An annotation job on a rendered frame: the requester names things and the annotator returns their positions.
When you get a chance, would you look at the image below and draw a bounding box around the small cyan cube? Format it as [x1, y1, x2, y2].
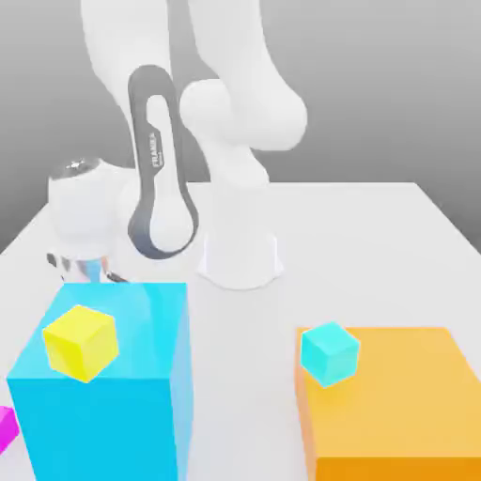
[300, 321, 361, 389]

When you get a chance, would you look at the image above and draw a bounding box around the small yellow cube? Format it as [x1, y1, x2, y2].
[41, 304, 120, 384]

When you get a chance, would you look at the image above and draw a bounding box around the small magenta cube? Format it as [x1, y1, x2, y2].
[0, 405, 21, 455]

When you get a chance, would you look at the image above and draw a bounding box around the large blue box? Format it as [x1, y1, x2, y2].
[6, 282, 194, 481]

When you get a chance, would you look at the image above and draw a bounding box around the large orange box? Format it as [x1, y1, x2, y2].
[295, 326, 481, 481]

